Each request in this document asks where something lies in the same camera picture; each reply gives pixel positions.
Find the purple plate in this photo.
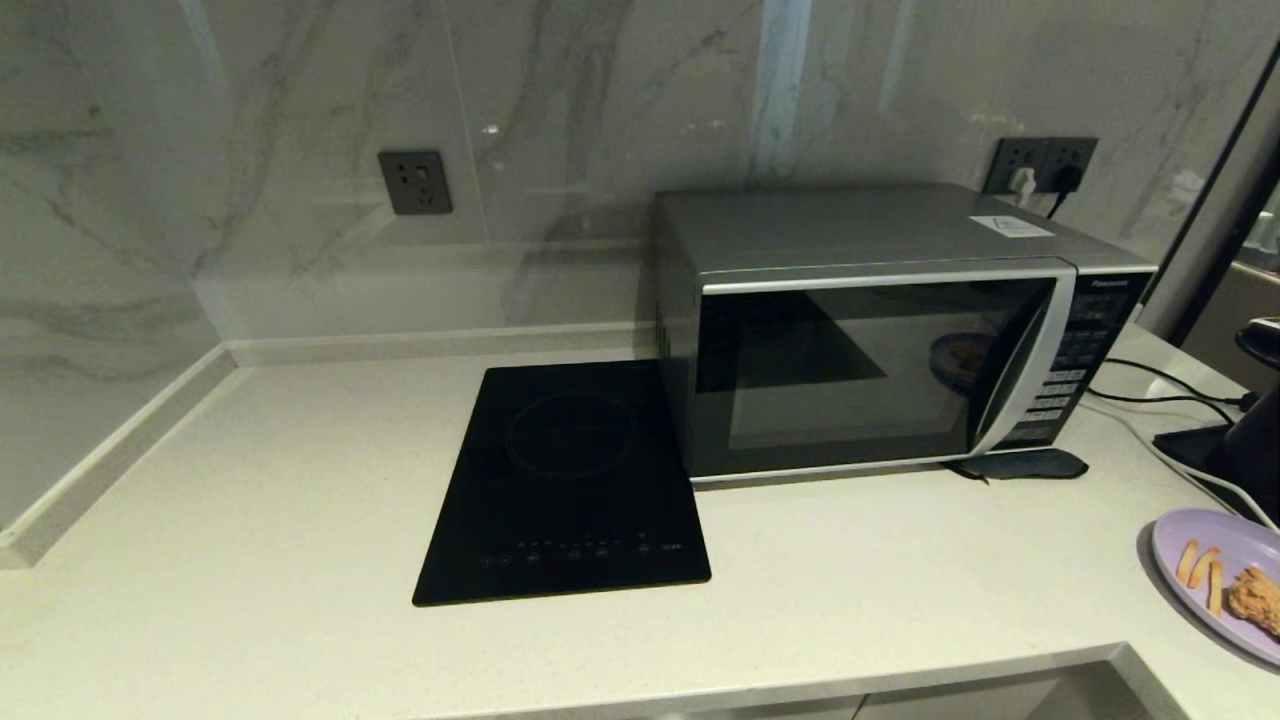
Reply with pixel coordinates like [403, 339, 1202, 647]
[1150, 508, 1280, 668]

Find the silver microwave oven body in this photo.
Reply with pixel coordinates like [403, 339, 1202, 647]
[653, 183, 1159, 488]

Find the white paper sheet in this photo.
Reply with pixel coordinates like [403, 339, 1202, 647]
[968, 214, 1056, 240]

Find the black induction cooktop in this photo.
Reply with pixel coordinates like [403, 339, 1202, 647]
[412, 360, 712, 608]

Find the dark blue rubber mat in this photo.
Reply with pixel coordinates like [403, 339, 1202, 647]
[945, 448, 1089, 485]

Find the black countertop appliance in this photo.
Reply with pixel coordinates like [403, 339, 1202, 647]
[1153, 316, 1280, 521]

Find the brown fried chicken piece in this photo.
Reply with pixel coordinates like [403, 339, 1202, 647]
[1227, 564, 1280, 639]

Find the grey single wall socket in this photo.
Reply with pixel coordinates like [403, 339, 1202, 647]
[377, 150, 453, 216]

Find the grey double wall socket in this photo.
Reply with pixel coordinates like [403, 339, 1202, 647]
[983, 136, 1099, 198]

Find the thin black power cable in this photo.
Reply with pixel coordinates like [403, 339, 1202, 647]
[1088, 390, 1239, 426]
[1105, 357, 1263, 411]

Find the white power cable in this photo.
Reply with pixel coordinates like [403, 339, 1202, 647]
[1100, 400, 1280, 528]

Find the black vertical frame strip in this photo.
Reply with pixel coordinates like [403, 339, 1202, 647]
[1163, 45, 1280, 306]

